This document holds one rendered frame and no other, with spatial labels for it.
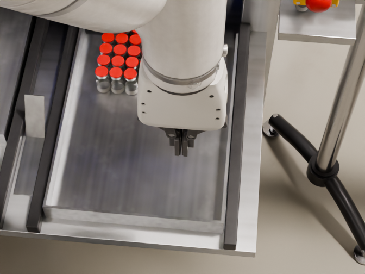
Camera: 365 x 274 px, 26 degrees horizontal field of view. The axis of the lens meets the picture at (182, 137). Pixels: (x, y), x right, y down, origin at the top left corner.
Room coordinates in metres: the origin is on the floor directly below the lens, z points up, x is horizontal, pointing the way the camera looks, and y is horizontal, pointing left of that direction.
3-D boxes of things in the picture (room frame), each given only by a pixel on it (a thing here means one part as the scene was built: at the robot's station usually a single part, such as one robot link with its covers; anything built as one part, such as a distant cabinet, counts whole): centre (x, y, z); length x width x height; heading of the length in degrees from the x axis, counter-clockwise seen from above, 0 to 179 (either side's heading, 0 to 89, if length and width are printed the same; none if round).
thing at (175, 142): (0.50, 0.02, 1.12); 0.03 x 0.03 x 0.07; 85
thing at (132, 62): (0.73, 0.05, 0.90); 0.18 x 0.02 x 0.05; 84
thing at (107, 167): (0.65, 0.05, 0.90); 0.34 x 0.26 x 0.04; 174
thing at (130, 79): (0.71, 0.08, 0.90); 0.02 x 0.02 x 0.05
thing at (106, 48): (0.76, 0.04, 0.90); 0.18 x 0.02 x 0.05; 84
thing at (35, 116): (0.60, 0.23, 0.91); 0.14 x 0.03 x 0.06; 175
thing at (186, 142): (0.49, -0.02, 1.12); 0.03 x 0.03 x 0.07; 85
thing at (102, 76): (0.72, 0.13, 0.90); 0.02 x 0.02 x 0.05
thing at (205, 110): (0.49, 0.00, 1.21); 0.10 x 0.07 x 0.11; 85
